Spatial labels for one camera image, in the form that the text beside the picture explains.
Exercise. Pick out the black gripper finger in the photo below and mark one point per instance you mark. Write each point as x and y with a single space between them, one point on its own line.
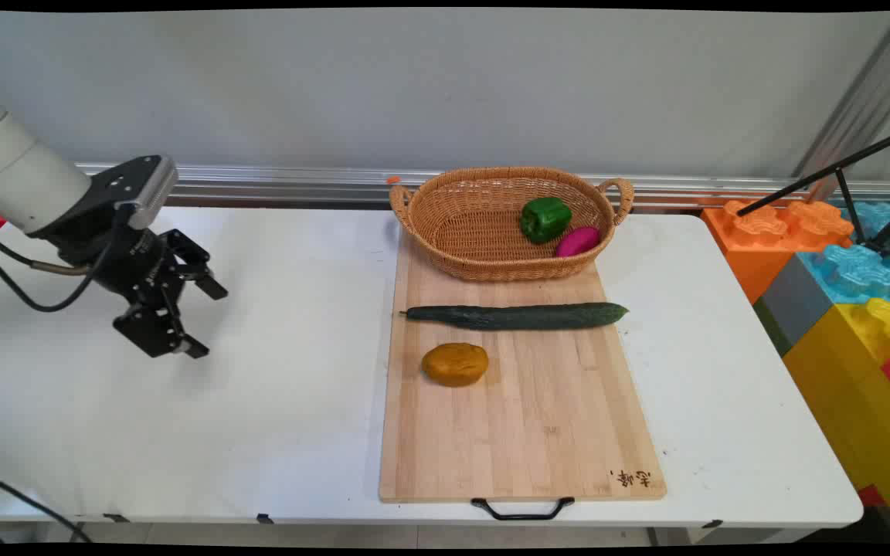
153 332
198 266

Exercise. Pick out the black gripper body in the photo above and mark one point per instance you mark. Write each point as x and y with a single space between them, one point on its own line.
136 266

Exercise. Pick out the orange-brown potato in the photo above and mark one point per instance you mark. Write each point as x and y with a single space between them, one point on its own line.
455 364

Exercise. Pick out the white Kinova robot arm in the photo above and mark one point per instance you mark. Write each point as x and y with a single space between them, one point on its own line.
20 170

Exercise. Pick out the woven wicker basket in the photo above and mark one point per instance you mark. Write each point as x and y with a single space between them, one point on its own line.
484 232

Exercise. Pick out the long dark green cucumber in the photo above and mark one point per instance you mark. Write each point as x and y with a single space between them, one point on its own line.
514 316

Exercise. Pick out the green bell pepper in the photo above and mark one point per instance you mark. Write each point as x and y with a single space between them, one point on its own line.
545 218

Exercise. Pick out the wooden cutting board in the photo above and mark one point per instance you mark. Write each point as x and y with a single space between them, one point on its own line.
522 417

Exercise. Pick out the magenta sweet potato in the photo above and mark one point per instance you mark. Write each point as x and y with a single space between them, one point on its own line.
578 241

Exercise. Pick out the orange giant toy block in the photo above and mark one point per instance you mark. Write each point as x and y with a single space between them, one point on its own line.
754 247

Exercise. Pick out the grey giant toy block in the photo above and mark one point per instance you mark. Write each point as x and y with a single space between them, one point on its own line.
796 305

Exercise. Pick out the black tripod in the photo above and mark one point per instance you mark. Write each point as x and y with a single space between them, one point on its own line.
839 166

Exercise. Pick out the blue giant toy block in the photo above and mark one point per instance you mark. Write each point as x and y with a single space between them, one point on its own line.
854 270

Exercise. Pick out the yellow giant toy block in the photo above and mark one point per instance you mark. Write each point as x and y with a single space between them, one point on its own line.
854 409

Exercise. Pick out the aluminium rail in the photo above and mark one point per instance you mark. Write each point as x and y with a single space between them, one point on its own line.
275 184

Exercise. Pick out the slanted aluminium post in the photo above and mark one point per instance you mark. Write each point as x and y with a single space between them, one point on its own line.
862 100

